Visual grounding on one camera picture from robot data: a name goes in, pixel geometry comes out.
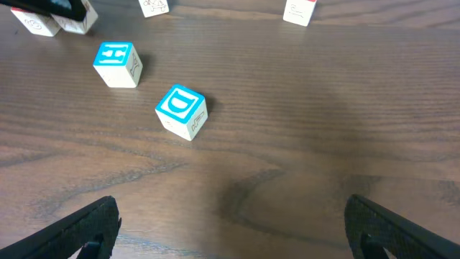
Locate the red letter I block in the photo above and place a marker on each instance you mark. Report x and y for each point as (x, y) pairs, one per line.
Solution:
(36, 23)

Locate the red letter A block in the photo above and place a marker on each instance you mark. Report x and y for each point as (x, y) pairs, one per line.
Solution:
(299, 11)

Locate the blue number 2 block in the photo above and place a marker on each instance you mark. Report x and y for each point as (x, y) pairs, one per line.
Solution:
(73, 26)

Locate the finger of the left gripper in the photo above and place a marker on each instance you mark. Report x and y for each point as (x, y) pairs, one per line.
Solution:
(71, 9)

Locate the cream wooden block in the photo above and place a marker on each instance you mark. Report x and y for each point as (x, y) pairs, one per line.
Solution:
(152, 8)

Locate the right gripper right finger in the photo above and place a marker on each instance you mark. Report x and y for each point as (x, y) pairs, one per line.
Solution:
(375, 232)

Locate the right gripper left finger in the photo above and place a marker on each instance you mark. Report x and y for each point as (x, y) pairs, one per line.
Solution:
(91, 231)

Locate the blue letter D block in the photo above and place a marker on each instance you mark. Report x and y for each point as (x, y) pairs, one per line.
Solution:
(182, 111)

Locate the blue letter H block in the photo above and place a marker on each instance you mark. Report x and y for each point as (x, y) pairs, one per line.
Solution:
(118, 64)

